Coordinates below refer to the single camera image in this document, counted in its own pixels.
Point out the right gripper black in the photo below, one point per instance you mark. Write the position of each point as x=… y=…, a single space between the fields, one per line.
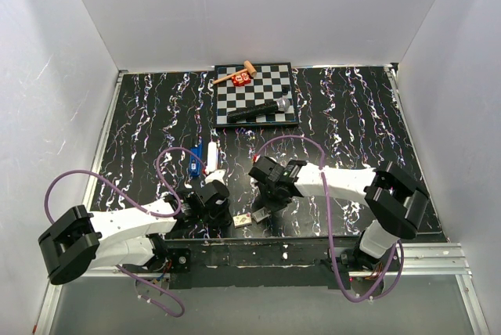
x=272 y=206

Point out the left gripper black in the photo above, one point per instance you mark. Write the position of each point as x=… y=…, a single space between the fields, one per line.
x=225 y=218

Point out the white staple box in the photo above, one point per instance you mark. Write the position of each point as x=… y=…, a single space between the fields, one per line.
x=242 y=220

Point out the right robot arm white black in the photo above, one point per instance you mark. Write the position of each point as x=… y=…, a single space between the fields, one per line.
x=396 y=200

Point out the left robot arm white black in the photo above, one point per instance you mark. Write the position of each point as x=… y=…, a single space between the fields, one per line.
x=80 y=240

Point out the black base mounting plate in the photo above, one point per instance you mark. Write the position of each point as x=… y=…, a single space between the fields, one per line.
x=249 y=262

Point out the black microphone silver grille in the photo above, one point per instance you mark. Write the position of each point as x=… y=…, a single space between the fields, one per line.
x=274 y=106

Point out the black white chessboard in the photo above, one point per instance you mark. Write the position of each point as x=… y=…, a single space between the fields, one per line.
x=265 y=87

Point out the red dice block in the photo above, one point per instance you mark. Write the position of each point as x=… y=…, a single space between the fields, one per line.
x=239 y=80

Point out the wooden mallet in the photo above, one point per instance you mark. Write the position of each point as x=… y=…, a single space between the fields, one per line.
x=248 y=68

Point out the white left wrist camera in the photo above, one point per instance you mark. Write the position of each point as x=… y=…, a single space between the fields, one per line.
x=216 y=176

